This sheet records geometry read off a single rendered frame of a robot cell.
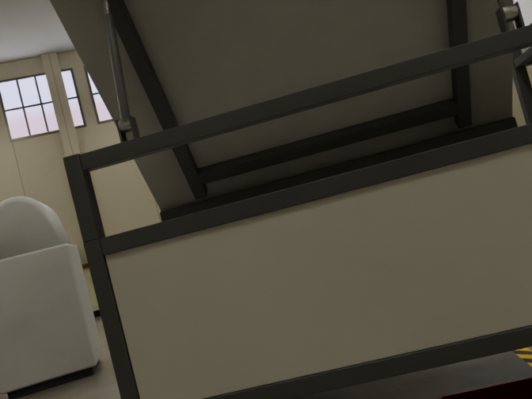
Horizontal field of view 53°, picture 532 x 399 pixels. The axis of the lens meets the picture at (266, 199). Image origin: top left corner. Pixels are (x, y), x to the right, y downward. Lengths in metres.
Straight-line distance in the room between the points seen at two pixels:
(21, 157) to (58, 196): 1.05
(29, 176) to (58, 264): 7.39
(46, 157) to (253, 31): 10.05
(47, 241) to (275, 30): 2.97
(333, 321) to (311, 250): 0.16
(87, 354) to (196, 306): 2.97
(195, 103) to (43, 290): 2.74
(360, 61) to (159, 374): 1.00
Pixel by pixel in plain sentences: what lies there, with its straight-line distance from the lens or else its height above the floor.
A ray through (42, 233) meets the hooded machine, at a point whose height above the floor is 1.08.
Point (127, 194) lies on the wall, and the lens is 11.11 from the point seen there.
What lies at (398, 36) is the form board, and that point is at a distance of 1.59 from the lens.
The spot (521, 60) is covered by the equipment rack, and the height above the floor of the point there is 1.02.
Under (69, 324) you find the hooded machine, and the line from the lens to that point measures 4.12.
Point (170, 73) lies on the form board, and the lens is 1.57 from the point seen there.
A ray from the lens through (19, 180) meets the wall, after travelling 11.44.
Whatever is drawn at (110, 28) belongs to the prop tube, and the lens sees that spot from 1.37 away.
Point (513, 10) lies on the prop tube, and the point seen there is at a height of 1.03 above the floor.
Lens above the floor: 0.74
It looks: 3 degrees up
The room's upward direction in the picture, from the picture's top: 15 degrees counter-clockwise
